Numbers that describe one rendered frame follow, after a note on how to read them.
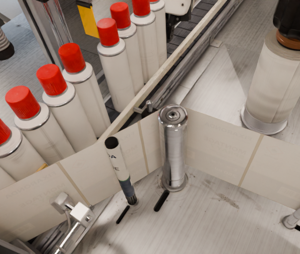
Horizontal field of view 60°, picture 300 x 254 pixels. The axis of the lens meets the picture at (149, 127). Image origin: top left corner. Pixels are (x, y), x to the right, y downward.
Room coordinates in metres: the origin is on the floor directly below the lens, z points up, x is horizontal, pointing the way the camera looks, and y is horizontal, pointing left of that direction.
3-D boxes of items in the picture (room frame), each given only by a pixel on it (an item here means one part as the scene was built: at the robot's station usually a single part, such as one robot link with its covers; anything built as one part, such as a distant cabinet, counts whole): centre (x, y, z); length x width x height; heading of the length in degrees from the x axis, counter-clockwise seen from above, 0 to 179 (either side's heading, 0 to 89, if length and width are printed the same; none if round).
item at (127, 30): (0.45, 0.02, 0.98); 0.05 x 0.05 x 0.20
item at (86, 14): (0.40, 0.07, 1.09); 0.03 x 0.01 x 0.06; 51
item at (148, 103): (0.34, -0.01, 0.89); 0.03 x 0.03 x 0.12; 51
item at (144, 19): (0.48, -0.02, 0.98); 0.05 x 0.05 x 0.20
